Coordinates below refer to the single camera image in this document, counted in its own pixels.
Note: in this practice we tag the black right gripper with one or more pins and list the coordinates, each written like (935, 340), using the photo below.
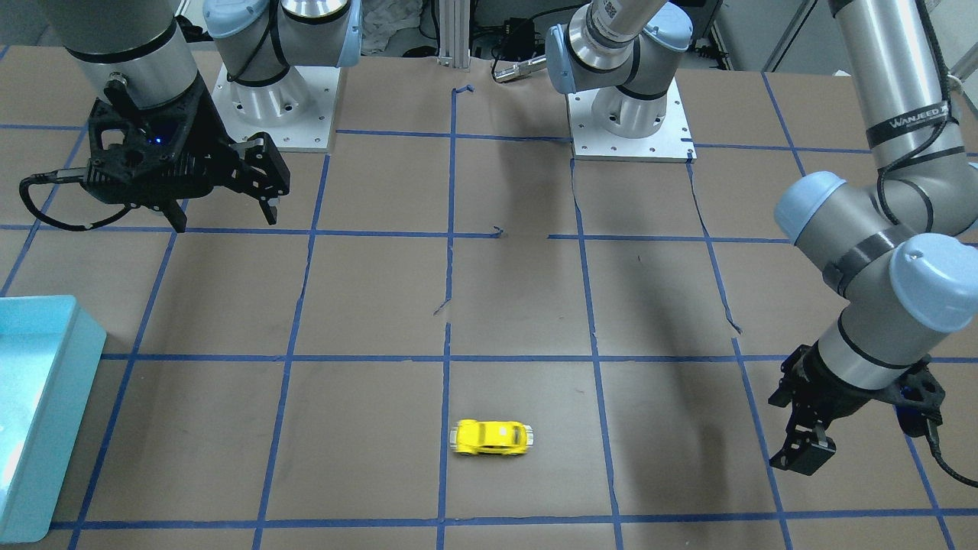
(205, 130)

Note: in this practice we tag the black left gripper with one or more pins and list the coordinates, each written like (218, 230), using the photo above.
(842, 395)

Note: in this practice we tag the yellow toy beetle car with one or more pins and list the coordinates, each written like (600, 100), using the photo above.
(504, 438)

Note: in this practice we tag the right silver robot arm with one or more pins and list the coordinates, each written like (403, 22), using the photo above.
(159, 53)

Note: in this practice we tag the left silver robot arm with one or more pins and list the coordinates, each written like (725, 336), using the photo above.
(891, 249)

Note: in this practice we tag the teal plastic bin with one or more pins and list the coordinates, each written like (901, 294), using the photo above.
(50, 352)

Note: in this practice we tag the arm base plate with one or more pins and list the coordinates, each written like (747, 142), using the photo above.
(607, 125)
(297, 112)

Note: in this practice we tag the aluminium frame post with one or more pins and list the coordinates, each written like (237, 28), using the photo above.
(454, 31)

